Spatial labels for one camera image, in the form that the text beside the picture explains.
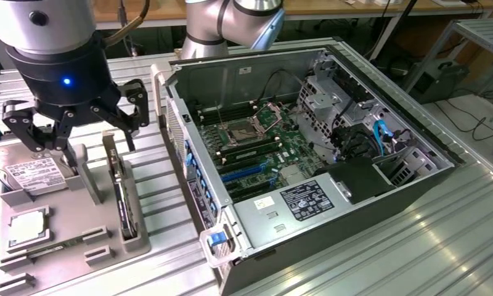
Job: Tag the black expansion slot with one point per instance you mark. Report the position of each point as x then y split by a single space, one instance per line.
248 187
251 193

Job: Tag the CPU socket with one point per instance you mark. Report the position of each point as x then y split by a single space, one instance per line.
243 132

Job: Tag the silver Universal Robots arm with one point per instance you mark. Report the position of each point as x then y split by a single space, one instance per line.
45 24

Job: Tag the black box device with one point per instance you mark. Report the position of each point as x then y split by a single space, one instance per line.
440 83

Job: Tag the grey parts rack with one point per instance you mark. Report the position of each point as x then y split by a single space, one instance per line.
65 216

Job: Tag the metal slat side table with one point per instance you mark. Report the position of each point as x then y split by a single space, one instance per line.
489 34

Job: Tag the green bare RAM stick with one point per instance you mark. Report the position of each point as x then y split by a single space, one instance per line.
53 248

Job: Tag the blue case latch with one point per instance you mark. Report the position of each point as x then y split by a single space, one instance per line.
216 240

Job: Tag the thin metal locking lever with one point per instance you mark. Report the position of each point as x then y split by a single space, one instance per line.
221 117

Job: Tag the grey power supply with labels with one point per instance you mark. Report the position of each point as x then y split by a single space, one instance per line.
271 222

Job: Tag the silver socket cover frame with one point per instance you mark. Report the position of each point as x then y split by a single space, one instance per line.
271 112

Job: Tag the black plastic shroud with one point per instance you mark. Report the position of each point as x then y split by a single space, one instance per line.
357 179

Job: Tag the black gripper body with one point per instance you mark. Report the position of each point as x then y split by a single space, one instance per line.
65 80

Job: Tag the CPU with silver lid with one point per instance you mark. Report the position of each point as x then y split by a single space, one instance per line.
27 226

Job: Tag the wooden desk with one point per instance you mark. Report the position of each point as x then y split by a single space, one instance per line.
353 7

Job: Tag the blue expansion slot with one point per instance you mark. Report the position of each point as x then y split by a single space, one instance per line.
243 174

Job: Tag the blue expansion card retainer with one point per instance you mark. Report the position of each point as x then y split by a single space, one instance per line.
201 182

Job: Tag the graphics card with metal bracket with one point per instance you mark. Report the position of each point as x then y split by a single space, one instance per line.
123 197

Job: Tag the metal disk bay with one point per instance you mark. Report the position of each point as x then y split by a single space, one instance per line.
411 166

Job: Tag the green motherboard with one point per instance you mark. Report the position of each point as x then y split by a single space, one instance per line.
288 148

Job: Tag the perforated metal drive cage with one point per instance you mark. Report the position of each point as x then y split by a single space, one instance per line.
320 101

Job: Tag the RAM stick with white label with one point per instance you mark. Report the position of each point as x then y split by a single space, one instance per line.
251 154

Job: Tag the open black PC case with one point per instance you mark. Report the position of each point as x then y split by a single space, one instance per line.
395 222

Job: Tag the hard disk with white label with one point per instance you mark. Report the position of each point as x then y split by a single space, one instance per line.
28 172

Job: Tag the silver finned chipset heatsink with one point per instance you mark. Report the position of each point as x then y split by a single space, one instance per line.
293 174

